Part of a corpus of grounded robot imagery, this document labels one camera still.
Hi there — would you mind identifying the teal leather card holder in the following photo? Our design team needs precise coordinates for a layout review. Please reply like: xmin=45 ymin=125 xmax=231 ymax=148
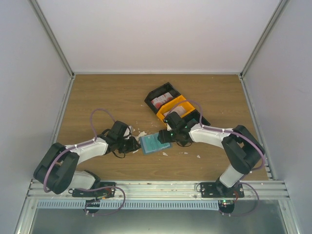
xmin=138 ymin=133 xmax=173 ymax=156

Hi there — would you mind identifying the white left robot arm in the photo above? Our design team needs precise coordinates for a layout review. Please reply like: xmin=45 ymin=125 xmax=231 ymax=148
xmin=33 ymin=121 xmax=141 ymax=197

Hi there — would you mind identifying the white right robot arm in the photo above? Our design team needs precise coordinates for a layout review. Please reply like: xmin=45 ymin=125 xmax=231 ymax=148
xmin=158 ymin=112 xmax=265 ymax=197

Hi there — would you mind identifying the pink white card stack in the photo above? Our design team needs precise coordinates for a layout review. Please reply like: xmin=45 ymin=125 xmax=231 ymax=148
xmin=163 ymin=105 xmax=187 ymax=117

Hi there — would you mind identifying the red white card stack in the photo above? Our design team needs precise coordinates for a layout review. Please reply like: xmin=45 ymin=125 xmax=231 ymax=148
xmin=151 ymin=92 xmax=174 ymax=109

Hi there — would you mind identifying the black storage bin with cards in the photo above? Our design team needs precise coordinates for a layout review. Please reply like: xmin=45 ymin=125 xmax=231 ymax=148
xmin=144 ymin=82 xmax=180 ymax=114

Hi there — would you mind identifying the black storage bin with holders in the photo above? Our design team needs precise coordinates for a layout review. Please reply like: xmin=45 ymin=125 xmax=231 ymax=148
xmin=182 ymin=109 xmax=211 ymax=126

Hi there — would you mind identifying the yellow storage bin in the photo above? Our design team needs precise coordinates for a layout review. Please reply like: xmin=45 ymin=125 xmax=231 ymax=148
xmin=156 ymin=95 xmax=195 ymax=121

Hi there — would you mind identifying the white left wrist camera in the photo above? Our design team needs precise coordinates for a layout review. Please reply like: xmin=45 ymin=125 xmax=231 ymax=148
xmin=124 ymin=125 xmax=133 ymax=137

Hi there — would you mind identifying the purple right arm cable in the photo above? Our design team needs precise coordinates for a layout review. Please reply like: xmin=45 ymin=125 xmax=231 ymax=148
xmin=164 ymin=99 xmax=268 ymax=217

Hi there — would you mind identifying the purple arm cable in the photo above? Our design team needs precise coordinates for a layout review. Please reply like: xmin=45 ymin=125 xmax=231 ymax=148
xmin=43 ymin=108 xmax=126 ymax=216
xmin=164 ymin=99 xmax=268 ymax=217

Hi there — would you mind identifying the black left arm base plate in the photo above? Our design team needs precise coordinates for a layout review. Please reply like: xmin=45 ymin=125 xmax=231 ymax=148
xmin=69 ymin=181 xmax=116 ymax=214

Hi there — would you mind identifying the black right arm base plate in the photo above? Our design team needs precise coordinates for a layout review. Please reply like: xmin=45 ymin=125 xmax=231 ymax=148
xmin=196 ymin=182 xmax=245 ymax=215

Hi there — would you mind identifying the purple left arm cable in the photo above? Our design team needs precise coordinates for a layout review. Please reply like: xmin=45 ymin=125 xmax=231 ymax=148
xmin=43 ymin=108 xmax=126 ymax=216

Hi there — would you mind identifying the grey slotted cable duct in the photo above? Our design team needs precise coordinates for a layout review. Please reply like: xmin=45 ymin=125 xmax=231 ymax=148
xmin=37 ymin=199 xmax=219 ymax=211

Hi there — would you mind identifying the aluminium mounting rail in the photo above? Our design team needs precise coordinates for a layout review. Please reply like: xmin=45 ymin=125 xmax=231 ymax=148
xmin=26 ymin=180 xmax=290 ymax=200

